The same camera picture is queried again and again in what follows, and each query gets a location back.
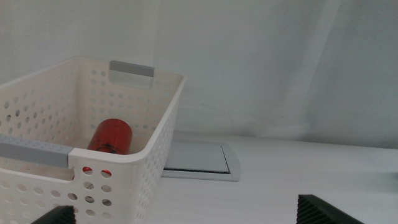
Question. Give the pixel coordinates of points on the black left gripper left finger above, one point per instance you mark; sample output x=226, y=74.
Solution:
x=59, y=217

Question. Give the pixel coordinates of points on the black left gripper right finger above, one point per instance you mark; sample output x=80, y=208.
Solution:
x=320, y=213

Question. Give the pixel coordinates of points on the red drink can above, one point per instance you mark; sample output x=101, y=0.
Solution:
x=112, y=137

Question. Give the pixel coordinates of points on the white perforated plastic basket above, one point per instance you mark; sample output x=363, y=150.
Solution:
x=124, y=186

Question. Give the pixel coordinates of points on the white backdrop curtain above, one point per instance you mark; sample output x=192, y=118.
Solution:
x=248, y=62

